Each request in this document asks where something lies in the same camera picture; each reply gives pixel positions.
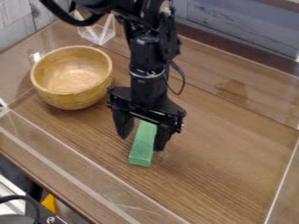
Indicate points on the black device with logo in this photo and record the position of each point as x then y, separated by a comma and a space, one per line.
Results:
47, 216

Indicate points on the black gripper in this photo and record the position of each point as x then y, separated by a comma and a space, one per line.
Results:
144, 100

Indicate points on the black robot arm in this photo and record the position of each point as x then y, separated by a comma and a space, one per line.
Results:
154, 43

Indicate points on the brown wooden bowl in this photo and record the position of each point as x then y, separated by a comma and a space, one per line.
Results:
72, 76

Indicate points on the green rectangular block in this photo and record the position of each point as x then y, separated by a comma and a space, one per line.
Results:
142, 151

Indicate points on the clear acrylic barrier wall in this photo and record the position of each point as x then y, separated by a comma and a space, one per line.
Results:
229, 170

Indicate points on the yellow object under table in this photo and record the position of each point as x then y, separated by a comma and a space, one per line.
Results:
50, 203

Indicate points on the clear acrylic corner bracket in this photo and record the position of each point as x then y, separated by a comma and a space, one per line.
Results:
99, 34

